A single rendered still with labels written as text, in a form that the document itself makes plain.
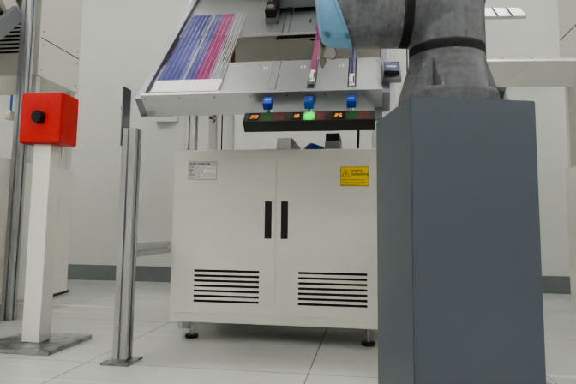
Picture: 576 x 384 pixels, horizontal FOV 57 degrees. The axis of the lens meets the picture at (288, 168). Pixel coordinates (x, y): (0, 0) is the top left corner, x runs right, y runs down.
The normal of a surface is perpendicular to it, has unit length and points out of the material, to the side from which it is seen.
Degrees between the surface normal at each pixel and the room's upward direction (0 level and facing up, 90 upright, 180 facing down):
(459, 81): 73
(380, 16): 121
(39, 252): 90
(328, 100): 137
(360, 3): 106
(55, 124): 90
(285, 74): 47
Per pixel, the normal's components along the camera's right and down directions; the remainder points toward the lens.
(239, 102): -0.11, 0.66
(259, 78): -0.11, -0.75
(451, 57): -0.15, -0.40
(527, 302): 0.09, -0.11
